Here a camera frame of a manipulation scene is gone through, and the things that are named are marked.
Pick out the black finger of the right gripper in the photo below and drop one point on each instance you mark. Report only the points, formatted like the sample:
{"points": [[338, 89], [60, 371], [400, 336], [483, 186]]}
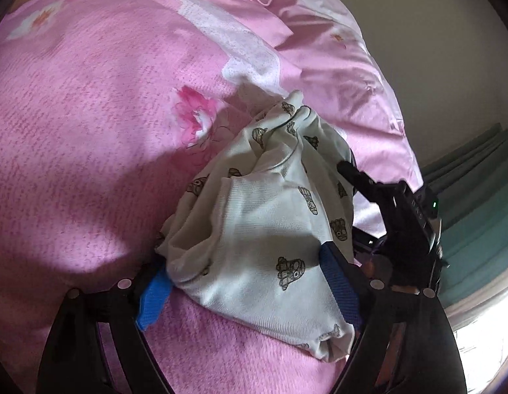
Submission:
{"points": [[360, 178]]}

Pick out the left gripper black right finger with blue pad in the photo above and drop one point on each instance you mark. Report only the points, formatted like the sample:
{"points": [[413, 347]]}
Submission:
{"points": [[405, 342]]}

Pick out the white polo shirt printed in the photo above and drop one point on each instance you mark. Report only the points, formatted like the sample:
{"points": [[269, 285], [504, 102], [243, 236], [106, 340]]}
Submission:
{"points": [[244, 240]]}

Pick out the pink floral duvet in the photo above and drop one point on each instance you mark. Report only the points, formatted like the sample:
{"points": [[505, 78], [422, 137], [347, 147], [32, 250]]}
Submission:
{"points": [[108, 108]]}

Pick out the green curtain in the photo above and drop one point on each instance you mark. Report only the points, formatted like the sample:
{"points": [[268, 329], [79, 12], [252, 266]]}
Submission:
{"points": [[471, 184]]}

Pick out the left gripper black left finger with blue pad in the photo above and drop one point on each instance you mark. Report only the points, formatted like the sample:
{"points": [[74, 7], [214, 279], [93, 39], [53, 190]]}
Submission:
{"points": [[92, 330]]}

